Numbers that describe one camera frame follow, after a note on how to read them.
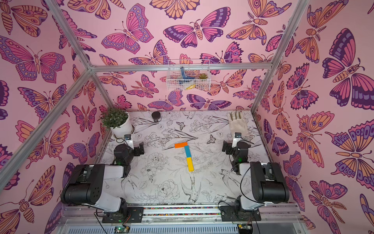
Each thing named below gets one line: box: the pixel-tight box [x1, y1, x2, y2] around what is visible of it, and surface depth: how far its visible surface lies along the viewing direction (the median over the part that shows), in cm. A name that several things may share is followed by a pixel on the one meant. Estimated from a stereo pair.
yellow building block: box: [186, 156, 195, 173], surface depth 93 cm
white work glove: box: [226, 110, 249, 138], surface depth 115 cm
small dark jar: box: [151, 111, 162, 123], surface depth 115 cm
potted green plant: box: [98, 107, 132, 139], surface depth 96 cm
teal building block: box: [184, 145, 192, 158], surface depth 99 cm
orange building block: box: [174, 141, 188, 149], surface depth 102 cm
